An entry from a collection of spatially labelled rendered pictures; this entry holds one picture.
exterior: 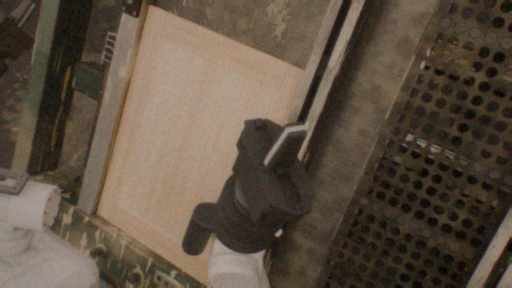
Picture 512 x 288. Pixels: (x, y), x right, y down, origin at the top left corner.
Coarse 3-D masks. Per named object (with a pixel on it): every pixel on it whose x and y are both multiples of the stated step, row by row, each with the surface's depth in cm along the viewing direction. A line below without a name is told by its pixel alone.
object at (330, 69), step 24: (336, 0) 87; (360, 0) 86; (336, 24) 90; (360, 24) 89; (336, 48) 89; (312, 72) 91; (336, 72) 90; (312, 96) 96; (336, 96) 96; (288, 120) 95; (312, 120) 93; (312, 144) 97; (264, 264) 105
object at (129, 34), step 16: (144, 0) 112; (128, 16) 114; (144, 16) 114; (128, 32) 115; (128, 48) 115; (112, 64) 118; (128, 64) 116; (112, 80) 119; (128, 80) 119; (112, 96) 120; (112, 112) 120; (96, 128) 124; (112, 128) 121; (96, 144) 124; (112, 144) 124; (96, 160) 125; (96, 176) 126; (80, 192) 129; (96, 192) 127; (80, 208) 130; (96, 208) 130
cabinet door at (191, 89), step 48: (144, 48) 116; (192, 48) 109; (240, 48) 104; (144, 96) 118; (192, 96) 112; (240, 96) 106; (288, 96) 100; (144, 144) 120; (192, 144) 113; (144, 192) 122; (192, 192) 115; (144, 240) 124
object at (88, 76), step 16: (112, 16) 128; (80, 64) 134; (96, 64) 138; (80, 80) 134; (96, 80) 131; (96, 96) 132; (384, 224) 100; (384, 256) 101; (416, 256) 98; (448, 256) 95
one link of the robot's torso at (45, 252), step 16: (32, 240) 75; (48, 240) 76; (64, 240) 82; (0, 256) 71; (16, 256) 72; (32, 256) 72; (48, 256) 73; (64, 256) 74; (80, 256) 76; (0, 272) 69; (16, 272) 69; (32, 272) 70; (48, 272) 71; (64, 272) 71; (80, 272) 72; (96, 272) 76
